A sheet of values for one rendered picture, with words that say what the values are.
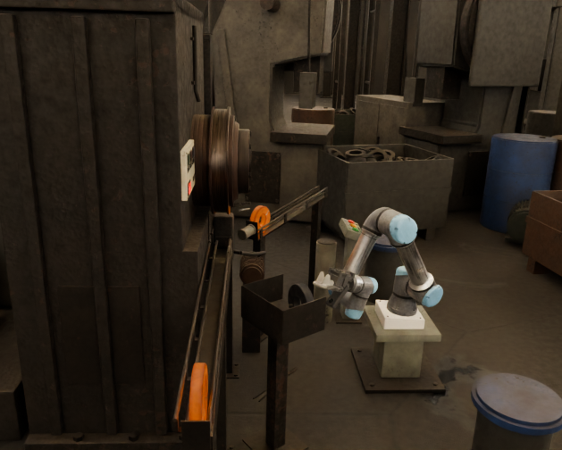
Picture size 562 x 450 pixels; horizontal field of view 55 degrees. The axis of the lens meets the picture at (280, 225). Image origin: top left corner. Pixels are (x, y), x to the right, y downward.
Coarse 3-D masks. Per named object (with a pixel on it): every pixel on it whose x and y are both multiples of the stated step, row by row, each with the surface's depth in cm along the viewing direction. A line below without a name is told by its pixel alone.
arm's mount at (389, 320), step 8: (376, 304) 278; (384, 304) 275; (376, 312) 278; (384, 312) 266; (416, 312) 269; (384, 320) 261; (392, 320) 261; (400, 320) 262; (408, 320) 262; (416, 320) 262; (384, 328) 262; (392, 328) 263; (400, 328) 263; (408, 328) 263; (416, 328) 263
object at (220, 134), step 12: (228, 108) 226; (216, 120) 219; (228, 120) 218; (216, 132) 215; (228, 132) 217; (216, 144) 214; (216, 156) 214; (216, 168) 214; (216, 180) 216; (216, 192) 219; (216, 204) 225; (228, 204) 225
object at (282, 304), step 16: (256, 288) 211; (272, 288) 216; (256, 304) 200; (272, 304) 191; (288, 304) 217; (304, 304) 192; (320, 304) 198; (256, 320) 201; (272, 320) 193; (288, 320) 189; (304, 320) 194; (320, 320) 200; (272, 336) 195; (288, 336) 191; (304, 336) 197; (272, 352) 210; (288, 352) 212; (272, 368) 212; (272, 384) 214; (272, 400) 216; (272, 416) 219; (256, 432) 232; (272, 432) 221; (288, 432) 232; (256, 448) 222; (272, 448) 223; (288, 448) 223; (304, 448) 223
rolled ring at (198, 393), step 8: (200, 368) 143; (192, 376) 141; (200, 376) 141; (192, 384) 139; (200, 384) 139; (192, 392) 138; (200, 392) 138; (192, 400) 137; (200, 400) 137; (192, 408) 137; (200, 408) 137; (192, 416) 137; (200, 416) 137
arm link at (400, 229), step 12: (384, 216) 233; (396, 216) 228; (408, 216) 230; (384, 228) 231; (396, 228) 225; (408, 228) 227; (396, 240) 228; (408, 240) 229; (408, 252) 235; (408, 264) 240; (420, 264) 241; (420, 276) 244; (408, 288) 257; (420, 288) 247; (432, 288) 246; (420, 300) 251; (432, 300) 249
